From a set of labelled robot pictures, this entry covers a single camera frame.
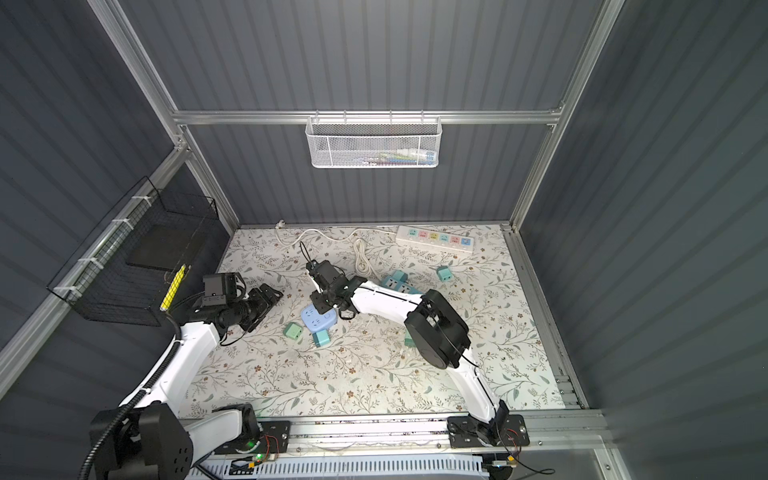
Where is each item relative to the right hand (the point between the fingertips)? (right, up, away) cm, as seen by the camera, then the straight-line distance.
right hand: (321, 298), depth 92 cm
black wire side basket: (-43, +9, -22) cm, 49 cm away
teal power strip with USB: (+25, +5, +9) cm, 27 cm away
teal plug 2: (+1, -11, -3) cm, 12 cm away
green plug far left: (-8, -10, -1) cm, 13 cm away
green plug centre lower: (+27, -12, -4) cm, 30 cm away
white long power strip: (+39, +20, +20) cm, 48 cm away
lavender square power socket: (0, -7, -1) cm, 7 cm away
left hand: (-12, 0, -7) cm, 14 cm away
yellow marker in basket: (-30, +8, -21) cm, 37 cm away
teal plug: (+41, +7, +13) cm, 43 cm away
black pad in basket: (-38, +16, -15) cm, 44 cm away
